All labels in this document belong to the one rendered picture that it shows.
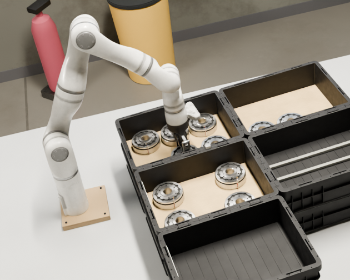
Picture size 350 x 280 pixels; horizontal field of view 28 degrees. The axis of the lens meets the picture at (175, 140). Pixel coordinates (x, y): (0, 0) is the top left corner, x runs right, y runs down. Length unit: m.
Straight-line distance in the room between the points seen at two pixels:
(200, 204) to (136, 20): 1.93
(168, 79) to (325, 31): 2.50
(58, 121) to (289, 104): 0.87
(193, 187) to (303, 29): 2.46
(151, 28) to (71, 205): 1.81
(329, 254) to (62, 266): 0.88
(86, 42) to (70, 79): 0.15
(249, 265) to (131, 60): 0.72
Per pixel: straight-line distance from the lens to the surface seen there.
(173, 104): 2.29
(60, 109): 2.28
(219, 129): 2.57
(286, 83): 2.69
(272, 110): 2.63
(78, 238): 2.47
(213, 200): 2.30
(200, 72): 4.33
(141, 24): 4.05
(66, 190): 2.44
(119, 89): 4.33
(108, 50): 2.16
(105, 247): 2.42
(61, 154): 2.34
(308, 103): 2.65
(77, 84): 2.23
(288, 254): 2.13
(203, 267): 2.12
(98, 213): 2.50
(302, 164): 2.40
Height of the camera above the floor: 2.46
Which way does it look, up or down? 40 degrees down
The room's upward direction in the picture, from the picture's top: 11 degrees counter-clockwise
